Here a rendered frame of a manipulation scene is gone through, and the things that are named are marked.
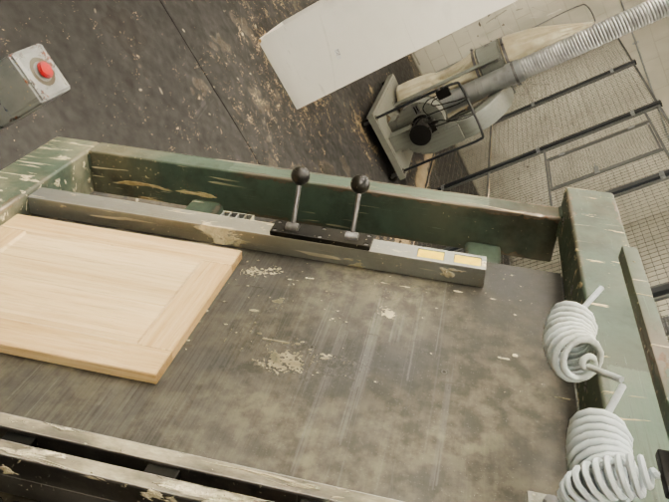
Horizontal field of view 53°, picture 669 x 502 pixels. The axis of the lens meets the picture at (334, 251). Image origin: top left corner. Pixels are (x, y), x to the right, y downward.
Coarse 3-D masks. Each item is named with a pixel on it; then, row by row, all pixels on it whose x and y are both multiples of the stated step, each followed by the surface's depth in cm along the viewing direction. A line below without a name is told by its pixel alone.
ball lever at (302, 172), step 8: (296, 168) 130; (304, 168) 130; (296, 176) 129; (304, 176) 129; (296, 192) 131; (296, 200) 130; (296, 208) 131; (296, 216) 131; (288, 224) 130; (296, 224) 130
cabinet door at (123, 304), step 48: (0, 240) 127; (48, 240) 129; (96, 240) 129; (144, 240) 130; (0, 288) 115; (48, 288) 115; (96, 288) 116; (144, 288) 117; (192, 288) 117; (0, 336) 103; (48, 336) 104; (96, 336) 104; (144, 336) 105
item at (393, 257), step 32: (64, 192) 141; (128, 224) 137; (160, 224) 135; (192, 224) 133; (224, 224) 133; (256, 224) 134; (320, 256) 130; (352, 256) 128; (384, 256) 127; (416, 256) 126; (448, 256) 127; (480, 256) 127
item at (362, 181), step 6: (360, 174) 128; (354, 180) 127; (360, 180) 127; (366, 180) 128; (354, 186) 127; (360, 186) 127; (366, 186) 128; (360, 192) 128; (354, 204) 129; (354, 210) 129; (354, 216) 129; (354, 222) 129; (354, 228) 129; (348, 234) 128; (354, 234) 128; (354, 240) 128
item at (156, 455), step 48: (0, 432) 81; (48, 432) 80; (0, 480) 79; (48, 480) 77; (96, 480) 75; (144, 480) 75; (192, 480) 77; (240, 480) 76; (288, 480) 76; (576, 480) 61; (624, 480) 58
